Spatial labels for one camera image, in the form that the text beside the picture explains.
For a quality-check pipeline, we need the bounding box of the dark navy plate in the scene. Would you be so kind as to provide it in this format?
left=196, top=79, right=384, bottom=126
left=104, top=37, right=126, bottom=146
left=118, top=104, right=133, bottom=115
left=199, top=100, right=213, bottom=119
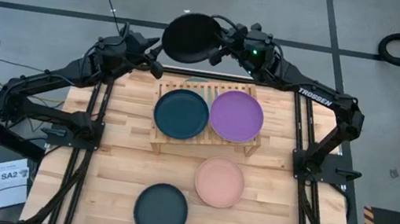
left=149, top=84, right=214, bottom=145

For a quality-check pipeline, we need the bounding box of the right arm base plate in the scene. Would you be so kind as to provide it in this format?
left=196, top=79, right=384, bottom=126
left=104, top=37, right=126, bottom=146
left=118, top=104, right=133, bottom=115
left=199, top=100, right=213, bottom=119
left=288, top=148, right=365, bottom=190

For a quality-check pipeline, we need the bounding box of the wooden slatted shelf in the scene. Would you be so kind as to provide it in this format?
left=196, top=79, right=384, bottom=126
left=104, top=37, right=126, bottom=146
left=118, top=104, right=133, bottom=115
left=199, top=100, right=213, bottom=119
left=145, top=69, right=270, bottom=171

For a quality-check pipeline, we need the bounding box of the dark grey plate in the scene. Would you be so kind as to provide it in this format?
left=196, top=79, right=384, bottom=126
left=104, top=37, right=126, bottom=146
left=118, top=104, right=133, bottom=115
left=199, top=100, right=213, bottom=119
left=131, top=178, right=193, bottom=224

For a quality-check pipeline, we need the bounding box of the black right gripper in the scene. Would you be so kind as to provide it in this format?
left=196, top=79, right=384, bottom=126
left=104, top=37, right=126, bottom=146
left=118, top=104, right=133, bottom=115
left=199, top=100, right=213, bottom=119
left=209, top=17, right=264, bottom=72

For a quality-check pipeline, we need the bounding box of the black aluminium table frame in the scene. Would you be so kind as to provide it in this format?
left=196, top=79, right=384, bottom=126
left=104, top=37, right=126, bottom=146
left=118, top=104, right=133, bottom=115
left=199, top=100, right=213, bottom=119
left=24, top=48, right=376, bottom=224

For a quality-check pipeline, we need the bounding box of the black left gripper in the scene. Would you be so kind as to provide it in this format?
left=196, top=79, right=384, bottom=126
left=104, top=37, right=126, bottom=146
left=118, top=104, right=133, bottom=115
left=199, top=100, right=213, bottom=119
left=120, top=31, right=170, bottom=81

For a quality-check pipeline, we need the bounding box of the white printed paper sheet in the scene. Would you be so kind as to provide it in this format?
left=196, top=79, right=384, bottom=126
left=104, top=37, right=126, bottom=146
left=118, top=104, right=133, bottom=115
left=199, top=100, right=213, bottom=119
left=0, top=155, right=34, bottom=216

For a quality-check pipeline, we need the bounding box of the purple plate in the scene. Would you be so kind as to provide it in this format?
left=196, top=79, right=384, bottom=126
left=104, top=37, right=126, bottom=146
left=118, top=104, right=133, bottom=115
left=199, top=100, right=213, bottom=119
left=206, top=86, right=269, bottom=147

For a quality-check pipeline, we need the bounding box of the pink plate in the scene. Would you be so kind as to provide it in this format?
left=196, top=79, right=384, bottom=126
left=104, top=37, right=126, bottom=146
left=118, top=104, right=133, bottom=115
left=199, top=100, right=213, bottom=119
left=190, top=152, right=250, bottom=212

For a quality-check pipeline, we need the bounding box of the black plate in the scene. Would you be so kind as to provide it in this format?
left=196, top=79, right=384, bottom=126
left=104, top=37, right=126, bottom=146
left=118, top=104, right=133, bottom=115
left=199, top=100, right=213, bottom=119
left=158, top=8, right=228, bottom=69

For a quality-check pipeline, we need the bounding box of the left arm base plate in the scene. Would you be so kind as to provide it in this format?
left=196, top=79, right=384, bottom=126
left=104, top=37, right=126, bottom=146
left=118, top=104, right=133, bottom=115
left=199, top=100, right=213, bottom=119
left=44, top=112, right=106, bottom=152

